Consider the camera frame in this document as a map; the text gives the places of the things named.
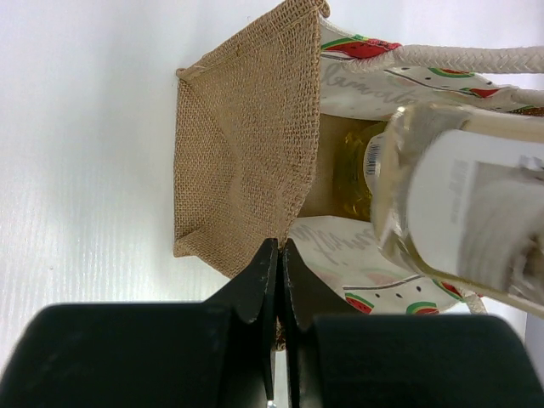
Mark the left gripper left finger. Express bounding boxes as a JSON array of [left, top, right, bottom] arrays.
[[1, 239, 279, 407]]

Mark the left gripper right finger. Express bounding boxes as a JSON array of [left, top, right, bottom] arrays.
[[280, 241, 543, 407]]

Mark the burlap watermelon canvas bag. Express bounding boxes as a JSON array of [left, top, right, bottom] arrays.
[[173, 1, 543, 313]]

